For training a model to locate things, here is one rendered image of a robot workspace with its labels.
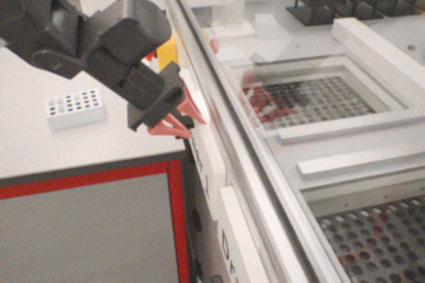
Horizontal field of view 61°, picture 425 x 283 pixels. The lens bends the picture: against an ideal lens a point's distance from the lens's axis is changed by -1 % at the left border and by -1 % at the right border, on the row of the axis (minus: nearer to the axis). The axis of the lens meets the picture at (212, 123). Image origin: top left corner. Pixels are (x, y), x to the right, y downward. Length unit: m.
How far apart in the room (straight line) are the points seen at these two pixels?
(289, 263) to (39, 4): 0.35
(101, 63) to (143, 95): 0.07
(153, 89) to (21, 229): 0.57
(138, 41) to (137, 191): 0.50
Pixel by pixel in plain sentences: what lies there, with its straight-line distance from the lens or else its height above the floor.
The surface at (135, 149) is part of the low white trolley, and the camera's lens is 0.79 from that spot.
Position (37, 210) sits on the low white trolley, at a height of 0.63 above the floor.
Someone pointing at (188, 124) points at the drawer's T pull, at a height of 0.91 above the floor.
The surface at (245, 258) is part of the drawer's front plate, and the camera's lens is 0.41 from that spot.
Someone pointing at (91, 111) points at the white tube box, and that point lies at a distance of 0.88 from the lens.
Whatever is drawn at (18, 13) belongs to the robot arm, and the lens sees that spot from 0.41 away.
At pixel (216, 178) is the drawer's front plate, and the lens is 0.50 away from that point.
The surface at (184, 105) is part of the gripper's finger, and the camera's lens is 0.51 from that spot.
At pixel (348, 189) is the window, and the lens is 0.24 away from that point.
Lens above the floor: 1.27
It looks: 37 degrees down
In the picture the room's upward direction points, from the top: straight up
